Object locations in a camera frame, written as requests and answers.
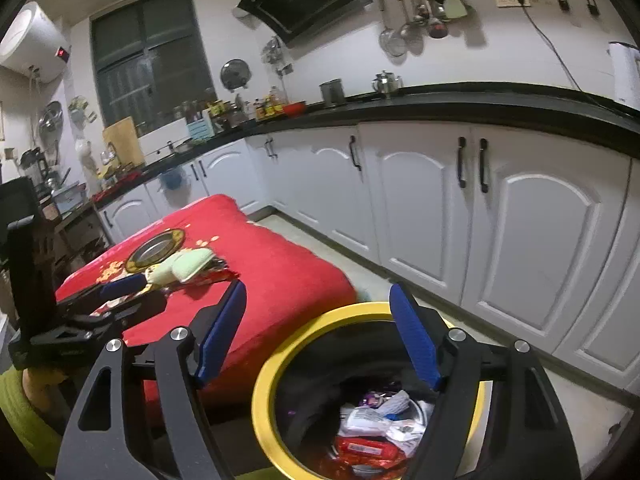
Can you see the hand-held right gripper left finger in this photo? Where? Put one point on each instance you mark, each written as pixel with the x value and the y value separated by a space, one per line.
pixel 222 330

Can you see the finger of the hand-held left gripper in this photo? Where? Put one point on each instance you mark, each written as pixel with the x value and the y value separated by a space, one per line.
pixel 125 285
pixel 135 312

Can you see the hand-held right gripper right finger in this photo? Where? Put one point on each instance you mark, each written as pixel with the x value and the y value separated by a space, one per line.
pixel 412 340

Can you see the red snack packet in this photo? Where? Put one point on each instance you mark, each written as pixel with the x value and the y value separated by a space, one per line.
pixel 220 276

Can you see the white pleated wrapper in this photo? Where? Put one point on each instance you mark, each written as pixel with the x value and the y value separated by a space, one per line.
pixel 397 402

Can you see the purple foil wrapper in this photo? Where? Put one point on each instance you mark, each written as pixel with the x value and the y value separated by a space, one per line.
pixel 372 399

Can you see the blue packet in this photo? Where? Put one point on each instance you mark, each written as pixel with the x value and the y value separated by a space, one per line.
pixel 392 416

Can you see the yellow-rimmed trash bin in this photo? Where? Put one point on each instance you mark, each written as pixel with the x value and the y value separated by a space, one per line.
pixel 265 410

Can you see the white barcode wrapper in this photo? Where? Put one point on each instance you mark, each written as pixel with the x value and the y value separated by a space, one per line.
pixel 365 420

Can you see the red plastic bag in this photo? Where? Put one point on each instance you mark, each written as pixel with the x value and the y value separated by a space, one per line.
pixel 370 452

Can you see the person's left forearm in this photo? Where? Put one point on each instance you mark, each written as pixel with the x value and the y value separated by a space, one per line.
pixel 20 415

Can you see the gold-rimmed metal plate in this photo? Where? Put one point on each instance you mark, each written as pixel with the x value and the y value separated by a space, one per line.
pixel 155 249

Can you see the green sponge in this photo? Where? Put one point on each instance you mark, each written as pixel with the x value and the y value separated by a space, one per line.
pixel 192 262

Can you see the red floral blanket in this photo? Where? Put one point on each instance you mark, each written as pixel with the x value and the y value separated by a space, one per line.
pixel 280 270

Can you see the blue hanging bag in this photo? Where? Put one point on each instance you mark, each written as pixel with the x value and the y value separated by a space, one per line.
pixel 171 179

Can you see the blender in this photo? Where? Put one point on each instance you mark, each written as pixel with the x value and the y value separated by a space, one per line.
pixel 34 167

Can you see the wooden cutting board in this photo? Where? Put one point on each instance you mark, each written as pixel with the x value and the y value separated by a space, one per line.
pixel 122 142

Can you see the white lower cabinets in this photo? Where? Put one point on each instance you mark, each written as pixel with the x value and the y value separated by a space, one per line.
pixel 540 240

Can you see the blue knife block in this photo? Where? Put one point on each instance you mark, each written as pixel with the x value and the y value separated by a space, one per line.
pixel 200 127

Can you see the row of glass jars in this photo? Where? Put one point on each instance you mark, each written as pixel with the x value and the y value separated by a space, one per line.
pixel 200 109

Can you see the dark window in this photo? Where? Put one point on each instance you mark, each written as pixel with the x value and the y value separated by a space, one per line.
pixel 150 60

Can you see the group of sauce bottles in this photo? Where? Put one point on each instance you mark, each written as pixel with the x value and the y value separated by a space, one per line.
pixel 267 105

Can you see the red bowl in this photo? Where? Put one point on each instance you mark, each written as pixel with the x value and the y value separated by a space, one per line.
pixel 295 108

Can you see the glass pot lid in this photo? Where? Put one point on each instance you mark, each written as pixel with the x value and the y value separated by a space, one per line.
pixel 235 74

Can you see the white water heater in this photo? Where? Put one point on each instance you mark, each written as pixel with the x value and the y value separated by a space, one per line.
pixel 30 40

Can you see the black countertop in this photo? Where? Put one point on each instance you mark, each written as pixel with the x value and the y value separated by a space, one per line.
pixel 500 102

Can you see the metal teapot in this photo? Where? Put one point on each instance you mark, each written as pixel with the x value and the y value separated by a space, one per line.
pixel 386 83

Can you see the grey metal pot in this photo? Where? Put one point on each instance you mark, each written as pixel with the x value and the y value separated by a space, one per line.
pixel 332 92

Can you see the metal strainer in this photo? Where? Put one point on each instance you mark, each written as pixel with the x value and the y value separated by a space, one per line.
pixel 392 42

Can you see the metal ladle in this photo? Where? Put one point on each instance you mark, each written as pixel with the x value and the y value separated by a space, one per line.
pixel 409 32

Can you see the green spatula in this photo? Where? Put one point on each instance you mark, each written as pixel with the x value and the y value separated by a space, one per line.
pixel 454 7

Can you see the white electric kettle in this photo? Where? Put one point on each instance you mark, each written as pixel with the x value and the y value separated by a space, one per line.
pixel 625 75

